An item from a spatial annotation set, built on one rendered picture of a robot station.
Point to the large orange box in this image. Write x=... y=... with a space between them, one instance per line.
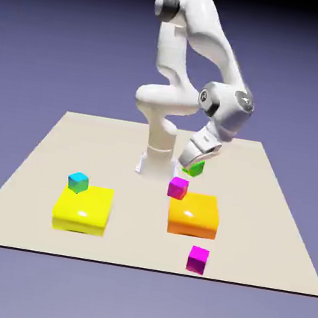
x=194 y=214

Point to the small green cube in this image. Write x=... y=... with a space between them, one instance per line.
x=196 y=169

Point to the small magenta cube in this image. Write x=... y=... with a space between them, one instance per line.
x=197 y=260
x=178 y=188

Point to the small cyan cube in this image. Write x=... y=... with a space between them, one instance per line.
x=78 y=182

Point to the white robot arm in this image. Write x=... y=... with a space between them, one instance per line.
x=174 y=63

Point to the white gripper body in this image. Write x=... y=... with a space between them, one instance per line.
x=198 y=149

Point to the large yellow box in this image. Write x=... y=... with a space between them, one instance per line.
x=82 y=210

